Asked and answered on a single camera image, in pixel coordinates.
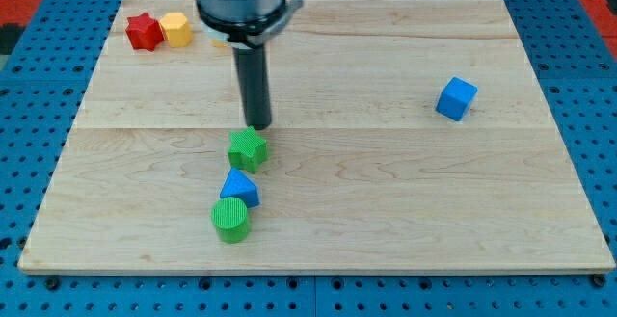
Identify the green cylinder block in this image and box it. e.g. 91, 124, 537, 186
210, 197, 251, 244

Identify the yellow hexagon block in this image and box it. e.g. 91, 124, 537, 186
159, 12, 193, 48

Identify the wooden board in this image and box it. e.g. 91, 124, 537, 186
18, 0, 615, 276

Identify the blue triangle block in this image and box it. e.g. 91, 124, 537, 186
219, 168, 260, 208

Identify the blue cube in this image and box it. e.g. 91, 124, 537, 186
436, 77, 478, 121

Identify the green star block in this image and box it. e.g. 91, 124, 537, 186
228, 126, 269, 173

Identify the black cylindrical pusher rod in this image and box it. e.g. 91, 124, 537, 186
233, 45, 272, 130

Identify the red star block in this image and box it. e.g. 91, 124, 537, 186
125, 13, 164, 51

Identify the small yellow block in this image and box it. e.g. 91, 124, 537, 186
211, 40, 228, 48

